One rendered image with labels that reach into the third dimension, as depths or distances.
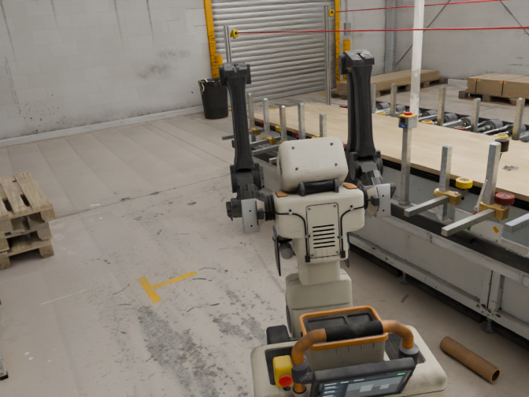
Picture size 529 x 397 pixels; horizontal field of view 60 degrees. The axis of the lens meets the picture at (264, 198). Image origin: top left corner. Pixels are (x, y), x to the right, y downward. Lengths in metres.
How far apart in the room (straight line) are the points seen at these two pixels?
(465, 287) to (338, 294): 1.46
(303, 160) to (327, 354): 0.57
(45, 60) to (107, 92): 1.14
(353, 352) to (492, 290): 1.58
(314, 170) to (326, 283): 0.41
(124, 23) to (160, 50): 0.79
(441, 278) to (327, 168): 1.78
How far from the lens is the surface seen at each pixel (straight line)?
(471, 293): 2.97
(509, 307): 2.85
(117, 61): 9.14
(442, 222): 2.55
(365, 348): 1.36
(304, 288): 1.59
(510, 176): 2.69
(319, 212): 1.42
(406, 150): 2.60
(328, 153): 1.45
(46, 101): 8.97
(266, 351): 1.47
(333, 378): 1.19
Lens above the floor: 1.77
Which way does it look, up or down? 22 degrees down
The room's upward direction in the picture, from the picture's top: 4 degrees counter-clockwise
